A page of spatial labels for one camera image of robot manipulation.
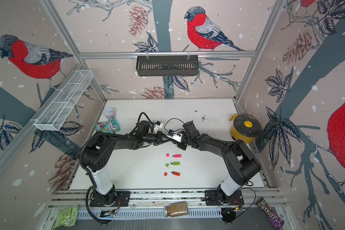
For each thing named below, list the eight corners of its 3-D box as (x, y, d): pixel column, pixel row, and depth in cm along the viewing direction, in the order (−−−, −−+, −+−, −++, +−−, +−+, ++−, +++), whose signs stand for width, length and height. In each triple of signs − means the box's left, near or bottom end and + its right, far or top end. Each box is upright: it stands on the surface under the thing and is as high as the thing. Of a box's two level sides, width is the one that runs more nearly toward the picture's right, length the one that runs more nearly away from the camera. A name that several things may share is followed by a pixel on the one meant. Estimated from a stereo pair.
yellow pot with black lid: (231, 144, 95) (237, 134, 85) (225, 123, 107) (230, 111, 97) (256, 144, 95) (266, 134, 85) (247, 122, 107) (255, 111, 96)
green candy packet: (98, 138, 100) (95, 135, 97) (96, 126, 107) (94, 123, 104) (120, 130, 104) (118, 127, 101) (118, 119, 111) (116, 116, 108)
